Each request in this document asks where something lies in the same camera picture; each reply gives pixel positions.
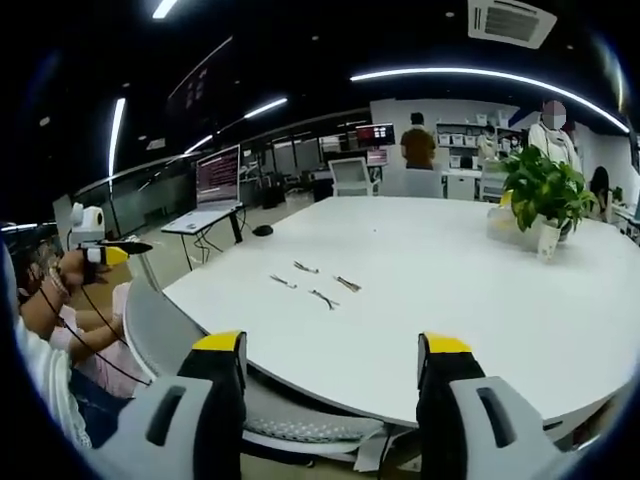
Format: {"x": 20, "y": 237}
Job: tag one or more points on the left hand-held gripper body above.
{"x": 88, "y": 221}

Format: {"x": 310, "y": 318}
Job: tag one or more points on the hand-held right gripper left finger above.
{"x": 200, "y": 400}

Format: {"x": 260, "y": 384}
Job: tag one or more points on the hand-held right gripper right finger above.
{"x": 465, "y": 400}

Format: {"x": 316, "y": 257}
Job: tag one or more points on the person's left hand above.
{"x": 75, "y": 267}

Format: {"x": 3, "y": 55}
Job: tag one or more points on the white standing desk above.
{"x": 200, "y": 220}

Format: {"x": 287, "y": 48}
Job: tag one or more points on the grey mesh office chair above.
{"x": 165, "y": 325}

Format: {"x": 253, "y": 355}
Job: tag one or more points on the person's pink clothing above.
{"x": 107, "y": 350}

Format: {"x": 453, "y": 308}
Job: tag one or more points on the person's blue jeans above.
{"x": 102, "y": 405}

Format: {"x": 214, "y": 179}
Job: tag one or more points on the large monitor with text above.
{"x": 218, "y": 177}

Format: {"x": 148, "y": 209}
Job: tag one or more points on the black round device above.
{"x": 263, "y": 230}

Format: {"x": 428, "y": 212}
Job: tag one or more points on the person's white sleeve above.
{"x": 45, "y": 380}

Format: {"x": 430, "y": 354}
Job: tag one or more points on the white plant pot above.
{"x": 548, "y": 242}

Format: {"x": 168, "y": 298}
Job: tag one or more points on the clear plastic box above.
{"x": 501, "y": 225}

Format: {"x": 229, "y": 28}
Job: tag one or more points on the white office chair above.
{"x": 350, "y": 176}

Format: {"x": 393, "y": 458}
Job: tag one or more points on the green potted plant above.
{"x": 545, "y": 187}

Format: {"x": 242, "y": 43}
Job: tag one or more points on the white storage shelf with bins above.
{"x": 457, "y": 140}

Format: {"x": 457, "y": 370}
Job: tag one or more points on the monitor with red screen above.
{"x": 375, "y": 136}

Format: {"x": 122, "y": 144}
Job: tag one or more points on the ceiling air conditioner vent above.
{"x": 510, "y": 20}

